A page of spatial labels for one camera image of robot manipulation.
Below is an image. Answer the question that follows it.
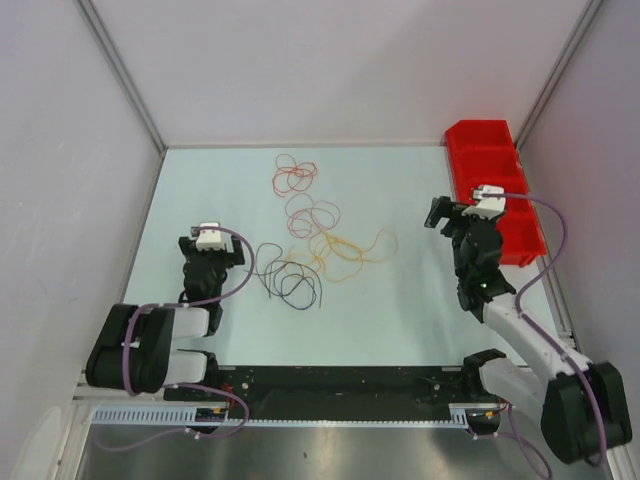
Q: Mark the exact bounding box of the black wire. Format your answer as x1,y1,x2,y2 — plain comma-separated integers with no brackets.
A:
252,242,324,309

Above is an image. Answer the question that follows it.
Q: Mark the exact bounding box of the orange yellow wire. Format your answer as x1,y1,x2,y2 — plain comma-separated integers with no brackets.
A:
283,227,400,284

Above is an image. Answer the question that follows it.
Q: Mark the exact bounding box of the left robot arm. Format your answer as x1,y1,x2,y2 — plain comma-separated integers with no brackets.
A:
85,223,247,400

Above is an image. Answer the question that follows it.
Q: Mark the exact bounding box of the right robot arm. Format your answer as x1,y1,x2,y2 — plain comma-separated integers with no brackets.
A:
425,185,633,466

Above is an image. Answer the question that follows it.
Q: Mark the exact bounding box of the red compartment bin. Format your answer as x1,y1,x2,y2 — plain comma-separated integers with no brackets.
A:
444,118,549,269

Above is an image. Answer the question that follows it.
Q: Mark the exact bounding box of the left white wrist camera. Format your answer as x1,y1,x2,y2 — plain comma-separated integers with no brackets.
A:
191,222,226,252

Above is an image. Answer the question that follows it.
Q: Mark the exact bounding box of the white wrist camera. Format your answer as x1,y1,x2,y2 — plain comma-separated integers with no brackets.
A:
462,185,506,220
191,222,226,252

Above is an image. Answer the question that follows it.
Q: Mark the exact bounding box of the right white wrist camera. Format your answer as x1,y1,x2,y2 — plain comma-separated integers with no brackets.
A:
462,185,506,220

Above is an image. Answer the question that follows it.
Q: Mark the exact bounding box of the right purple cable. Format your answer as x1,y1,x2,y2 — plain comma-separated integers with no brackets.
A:
499,192,609,477

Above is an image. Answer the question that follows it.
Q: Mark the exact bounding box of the pink wire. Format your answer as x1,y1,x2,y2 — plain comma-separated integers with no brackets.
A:
284,192,342,239

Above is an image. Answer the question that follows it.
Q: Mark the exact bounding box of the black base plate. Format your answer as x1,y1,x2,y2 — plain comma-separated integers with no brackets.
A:
163,364,521,422

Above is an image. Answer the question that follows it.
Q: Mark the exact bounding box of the red orange wire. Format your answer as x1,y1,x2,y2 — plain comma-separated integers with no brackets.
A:
271,152,320,196

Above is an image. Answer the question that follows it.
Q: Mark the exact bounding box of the grey slotted cable duct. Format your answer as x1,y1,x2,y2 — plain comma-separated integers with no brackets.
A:
92,403,506,429

